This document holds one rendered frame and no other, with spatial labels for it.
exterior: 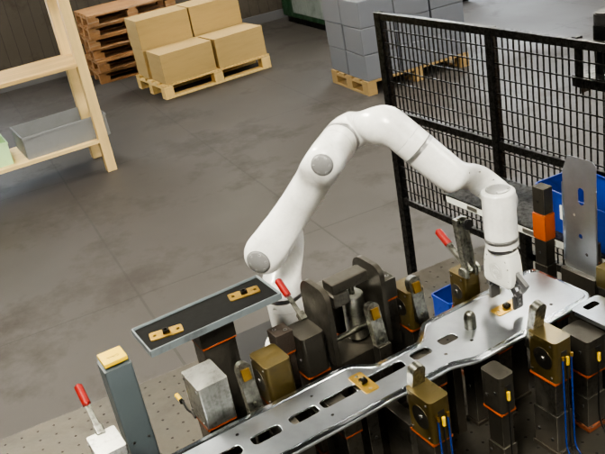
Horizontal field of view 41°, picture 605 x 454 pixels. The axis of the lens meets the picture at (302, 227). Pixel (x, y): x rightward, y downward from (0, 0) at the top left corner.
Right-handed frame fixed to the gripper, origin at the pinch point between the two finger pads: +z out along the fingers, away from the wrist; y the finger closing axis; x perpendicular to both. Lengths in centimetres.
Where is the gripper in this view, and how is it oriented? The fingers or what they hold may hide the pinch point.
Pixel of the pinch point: (506, 297)
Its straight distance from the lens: 223.2
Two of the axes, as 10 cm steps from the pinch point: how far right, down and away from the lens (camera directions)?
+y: 5.1, 2.9, -8.1
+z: 1.7, 8.9, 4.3
